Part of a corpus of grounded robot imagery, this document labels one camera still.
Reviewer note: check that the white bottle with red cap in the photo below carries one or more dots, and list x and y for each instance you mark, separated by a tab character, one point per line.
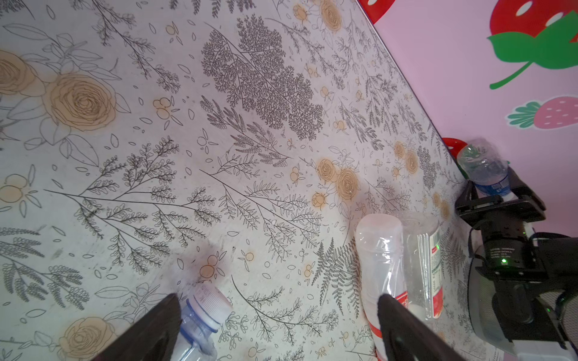
379	243

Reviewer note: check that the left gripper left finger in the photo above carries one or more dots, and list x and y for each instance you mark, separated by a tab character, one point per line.
152	338

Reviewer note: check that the bottle with red white label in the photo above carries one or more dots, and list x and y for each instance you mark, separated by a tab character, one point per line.
422	265

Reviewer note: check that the clear bottle blue label white cap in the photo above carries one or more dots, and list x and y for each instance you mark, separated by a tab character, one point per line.
486	168

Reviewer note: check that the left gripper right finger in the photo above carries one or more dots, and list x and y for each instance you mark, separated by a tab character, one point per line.
405	337

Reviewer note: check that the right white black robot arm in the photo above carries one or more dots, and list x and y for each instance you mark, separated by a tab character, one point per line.
520	282

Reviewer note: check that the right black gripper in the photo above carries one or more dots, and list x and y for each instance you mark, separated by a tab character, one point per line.
508	252

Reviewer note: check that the clear bottle purple red label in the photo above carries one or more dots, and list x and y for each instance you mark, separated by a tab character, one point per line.
203	314

